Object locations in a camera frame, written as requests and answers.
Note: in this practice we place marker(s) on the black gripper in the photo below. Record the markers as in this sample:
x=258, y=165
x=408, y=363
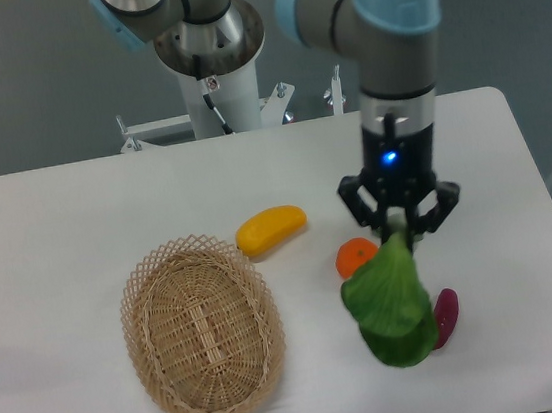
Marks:
x=398, y=173

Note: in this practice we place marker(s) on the green bok choy vegetable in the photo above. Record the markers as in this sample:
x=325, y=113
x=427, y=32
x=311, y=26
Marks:
x=390, y=305

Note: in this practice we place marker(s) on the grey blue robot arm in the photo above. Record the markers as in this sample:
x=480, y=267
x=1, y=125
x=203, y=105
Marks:
x=211, y=46

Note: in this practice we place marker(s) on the woven wicker basket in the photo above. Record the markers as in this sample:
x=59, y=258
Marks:
x=201, y=328

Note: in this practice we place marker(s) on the orange tangerine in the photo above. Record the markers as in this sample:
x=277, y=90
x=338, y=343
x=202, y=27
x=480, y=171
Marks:
x=352, y=255

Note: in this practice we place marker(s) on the purple sweet potato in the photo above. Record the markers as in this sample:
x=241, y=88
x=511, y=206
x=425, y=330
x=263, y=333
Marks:
x=446, y=314

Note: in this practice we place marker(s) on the yellow mango toy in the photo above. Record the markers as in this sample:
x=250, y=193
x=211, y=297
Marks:
x=269, y=228

